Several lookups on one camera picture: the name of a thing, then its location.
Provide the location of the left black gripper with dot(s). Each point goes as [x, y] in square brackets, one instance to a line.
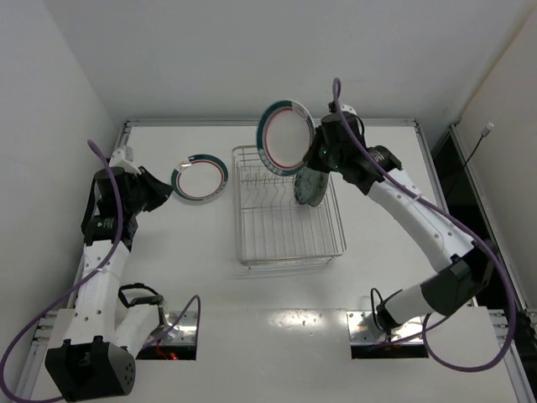
[145, 187]

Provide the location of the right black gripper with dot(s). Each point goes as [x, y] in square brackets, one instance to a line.
[318, 148]

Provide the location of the white plate grey pattern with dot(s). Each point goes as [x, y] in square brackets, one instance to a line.
[319, 190]

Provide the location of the green red rimmed plate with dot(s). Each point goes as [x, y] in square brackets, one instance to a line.
[199, 178]
[284, 134]

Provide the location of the blue patterned small plate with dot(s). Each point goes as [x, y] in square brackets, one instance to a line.
[306, 187]

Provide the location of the green red rimmed plate front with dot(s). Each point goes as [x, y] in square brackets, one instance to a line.
[284, 134]

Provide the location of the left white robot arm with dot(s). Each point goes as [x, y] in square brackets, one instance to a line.
[96, 358]

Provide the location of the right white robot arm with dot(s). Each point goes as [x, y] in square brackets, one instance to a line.
[462, 269]

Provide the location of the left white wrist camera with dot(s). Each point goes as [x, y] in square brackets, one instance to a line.
[123, 157]

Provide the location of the metal wire dish rack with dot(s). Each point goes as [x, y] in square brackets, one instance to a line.
[271, 227]

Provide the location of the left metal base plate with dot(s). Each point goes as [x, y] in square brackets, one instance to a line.
[175, 332]

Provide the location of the metal base plate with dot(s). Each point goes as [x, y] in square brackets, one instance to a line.
[363, 332]
[175, 332]

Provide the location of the black wall cable white plug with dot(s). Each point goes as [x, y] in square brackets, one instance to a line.
[484, 133]

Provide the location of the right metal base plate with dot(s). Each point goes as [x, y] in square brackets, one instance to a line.
[363, 332]

